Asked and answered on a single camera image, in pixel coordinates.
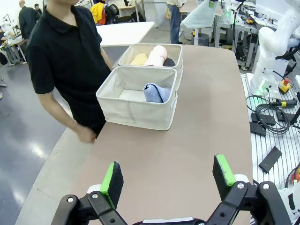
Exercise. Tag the dark grey towel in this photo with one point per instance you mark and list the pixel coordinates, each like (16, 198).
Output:
(169, 62)

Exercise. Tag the person's right forearm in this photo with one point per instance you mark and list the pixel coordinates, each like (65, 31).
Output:
(56, 110)

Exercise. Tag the person in black shirt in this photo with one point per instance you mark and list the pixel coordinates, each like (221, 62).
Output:
(65, 47)

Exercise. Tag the cream fabric storage box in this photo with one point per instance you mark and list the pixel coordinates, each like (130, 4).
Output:
(138, 114)
(179, 58)

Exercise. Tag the yellow orange jacket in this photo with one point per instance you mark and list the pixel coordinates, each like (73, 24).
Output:
(98, 12)

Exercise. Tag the bystander in black clothes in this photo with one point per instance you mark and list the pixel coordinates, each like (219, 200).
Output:
(28, 21)

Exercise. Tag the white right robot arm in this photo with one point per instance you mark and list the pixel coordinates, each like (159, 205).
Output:
(274, 39)

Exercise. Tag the yellow emergency stop box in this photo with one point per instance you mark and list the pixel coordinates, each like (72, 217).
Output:
(284, 86)

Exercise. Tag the yellow towel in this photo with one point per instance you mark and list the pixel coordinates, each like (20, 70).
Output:
(139, 59)

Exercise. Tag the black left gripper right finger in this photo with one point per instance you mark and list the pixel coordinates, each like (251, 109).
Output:
(225, 178)

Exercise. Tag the pink towel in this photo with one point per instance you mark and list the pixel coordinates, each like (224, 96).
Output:
(155, 55)

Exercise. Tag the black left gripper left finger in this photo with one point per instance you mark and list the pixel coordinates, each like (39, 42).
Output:
(112, 185)

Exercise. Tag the white cover sheet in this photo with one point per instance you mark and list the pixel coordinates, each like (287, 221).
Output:
(199, 16)

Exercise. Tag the light blue cone towel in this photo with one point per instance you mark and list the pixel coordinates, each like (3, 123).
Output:
(155, 93)

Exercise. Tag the person's right hand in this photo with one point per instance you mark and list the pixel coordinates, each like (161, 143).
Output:
(86, 136)

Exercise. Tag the white table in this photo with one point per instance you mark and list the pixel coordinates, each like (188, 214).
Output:
(124, 32)

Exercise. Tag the black flat block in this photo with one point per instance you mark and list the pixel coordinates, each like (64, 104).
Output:
(257, 129)
(270, 159)

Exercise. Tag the bystander in jeans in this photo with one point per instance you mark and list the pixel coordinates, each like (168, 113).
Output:
(175, 21)

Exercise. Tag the yellow black hand controller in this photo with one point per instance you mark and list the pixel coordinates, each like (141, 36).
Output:
(287, 103)

